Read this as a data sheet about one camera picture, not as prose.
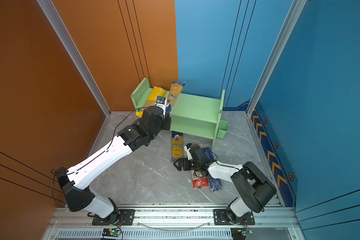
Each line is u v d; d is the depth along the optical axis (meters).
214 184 0.81
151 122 0.52
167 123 0.64
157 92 0.90
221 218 0.72
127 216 0.74
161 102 0.59
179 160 0.79
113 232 0.71
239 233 0.70
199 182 0.83
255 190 0.44
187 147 0.83
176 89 0.77
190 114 0.82
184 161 0.77
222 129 0.98
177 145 0.97
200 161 0.70
